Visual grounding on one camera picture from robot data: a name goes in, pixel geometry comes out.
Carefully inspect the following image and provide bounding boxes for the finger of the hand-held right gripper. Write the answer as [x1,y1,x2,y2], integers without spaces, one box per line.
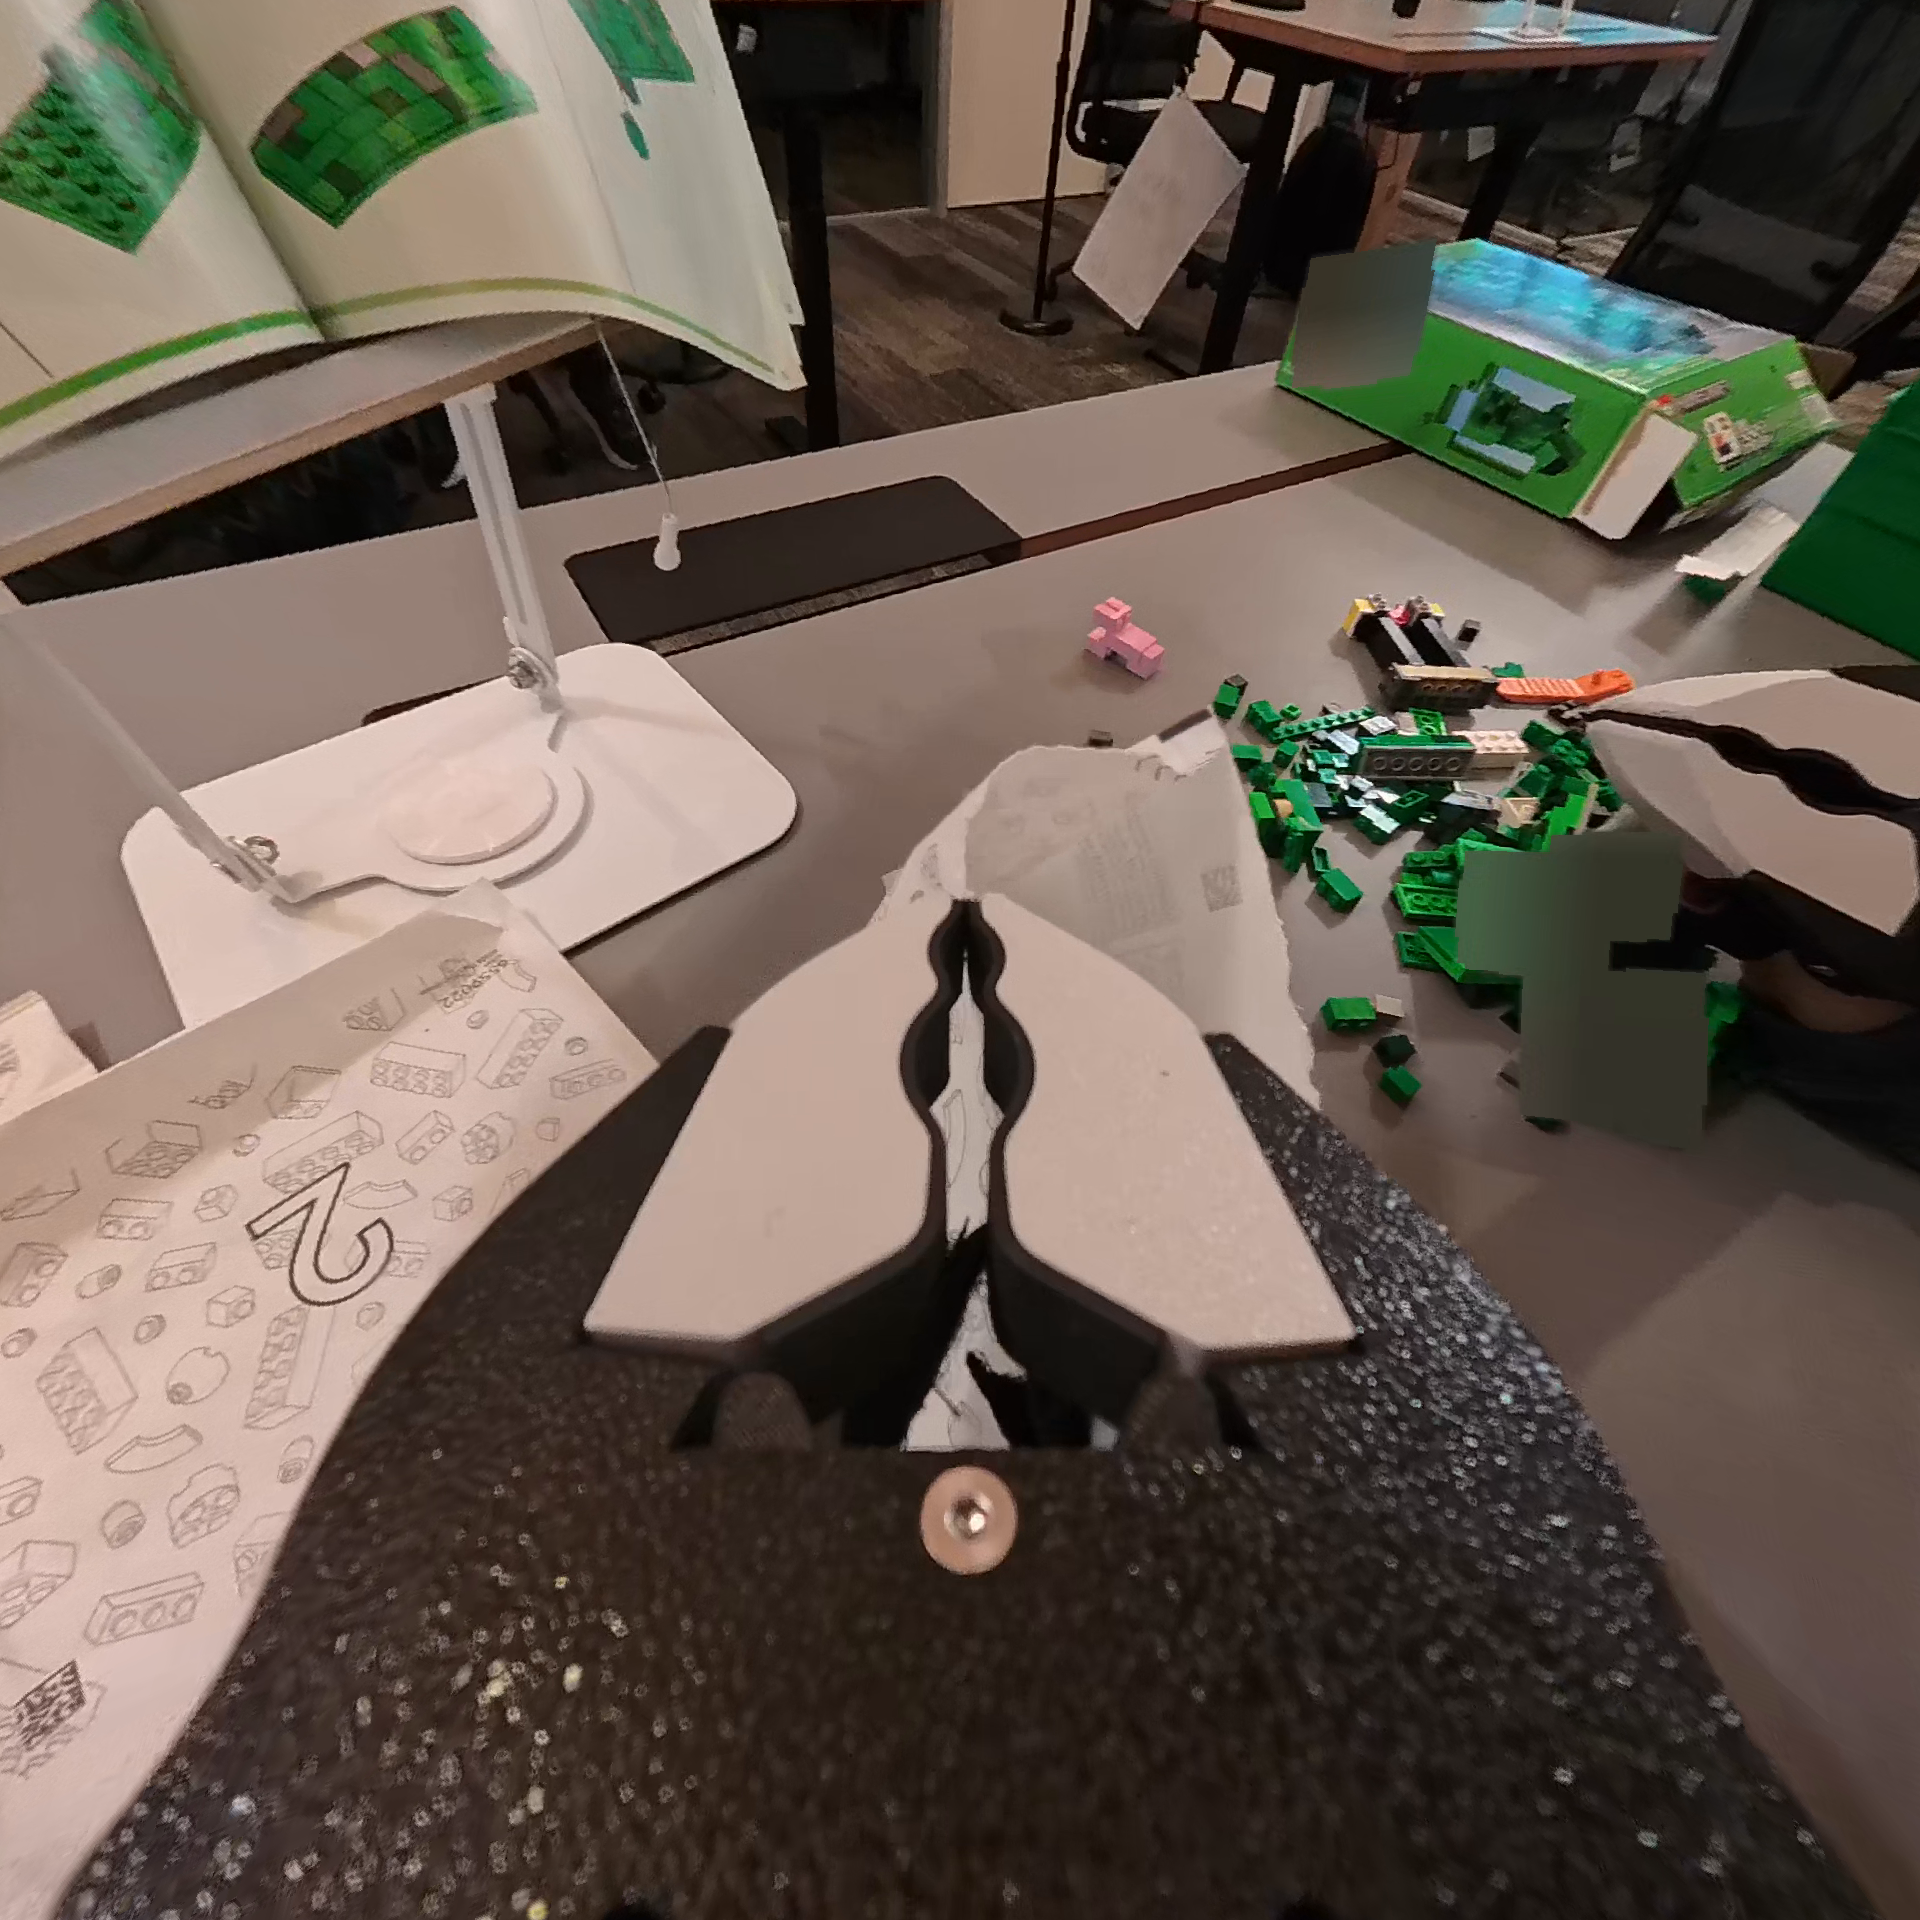
[1585,729,1920,933]
[1580,667,1920,820]

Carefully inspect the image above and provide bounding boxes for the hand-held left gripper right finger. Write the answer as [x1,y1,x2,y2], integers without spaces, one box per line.
[968,895,1362,1418]

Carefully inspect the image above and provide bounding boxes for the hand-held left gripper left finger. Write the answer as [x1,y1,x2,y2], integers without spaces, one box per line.
[583,895,980,1406]

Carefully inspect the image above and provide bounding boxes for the torn white paper bag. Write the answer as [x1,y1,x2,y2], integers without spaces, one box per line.
[879,714,1318,1444]

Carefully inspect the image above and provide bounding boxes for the pile of toy bricks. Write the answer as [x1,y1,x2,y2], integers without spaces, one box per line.
[1214,675,1750,1116]

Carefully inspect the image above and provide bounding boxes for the grey desk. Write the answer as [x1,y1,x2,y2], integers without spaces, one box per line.
[0,359,1920,1920]

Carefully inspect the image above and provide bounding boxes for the wooden office desk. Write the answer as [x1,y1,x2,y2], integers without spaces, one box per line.
[1167,0,1721,377]

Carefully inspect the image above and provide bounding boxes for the black desk leg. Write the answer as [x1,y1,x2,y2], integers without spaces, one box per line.
[774,0,847,453]

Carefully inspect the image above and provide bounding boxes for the person's right hand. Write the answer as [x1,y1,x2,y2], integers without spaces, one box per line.
[1733,952,1920,1045]

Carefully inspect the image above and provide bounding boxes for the white paper scrap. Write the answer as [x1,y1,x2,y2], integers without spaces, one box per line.
[1676,508,1795,596]

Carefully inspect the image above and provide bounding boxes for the green flat cardboard panel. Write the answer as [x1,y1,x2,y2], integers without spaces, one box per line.
[1765,394,1920,660]

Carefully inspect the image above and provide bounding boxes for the green toy set box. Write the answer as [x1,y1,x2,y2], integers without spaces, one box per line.
[1274,239,1841,542]

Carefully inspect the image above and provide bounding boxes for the white book stand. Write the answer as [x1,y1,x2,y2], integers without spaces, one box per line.
[0,303,803,1033]

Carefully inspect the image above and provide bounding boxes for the black office chair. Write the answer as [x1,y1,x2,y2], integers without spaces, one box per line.
[1060,0,1206,169]
[1605,0,1920,351]

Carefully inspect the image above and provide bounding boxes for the white printed paper bag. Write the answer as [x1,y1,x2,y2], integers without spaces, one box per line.
[0,993,104,1119]
[0,884,658,1784]

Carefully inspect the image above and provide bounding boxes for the black bag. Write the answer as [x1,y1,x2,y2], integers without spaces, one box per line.
[1258,131,1380,297]

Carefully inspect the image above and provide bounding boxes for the white paper sheet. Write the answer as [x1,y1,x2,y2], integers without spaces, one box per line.
[1074,93,1248,328]

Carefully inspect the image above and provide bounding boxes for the black floor stand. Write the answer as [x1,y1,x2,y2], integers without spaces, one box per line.
[996,0,1078,336]

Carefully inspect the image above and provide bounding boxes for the open instruction booklet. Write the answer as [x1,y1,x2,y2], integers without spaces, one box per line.
[0,0,803,460]

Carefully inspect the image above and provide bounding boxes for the black desk cable flap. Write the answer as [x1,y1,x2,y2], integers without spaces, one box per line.
[561,475,1025,651]

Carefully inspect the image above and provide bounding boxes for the thin white cord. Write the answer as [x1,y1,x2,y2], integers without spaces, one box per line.
[593,328,685,576]

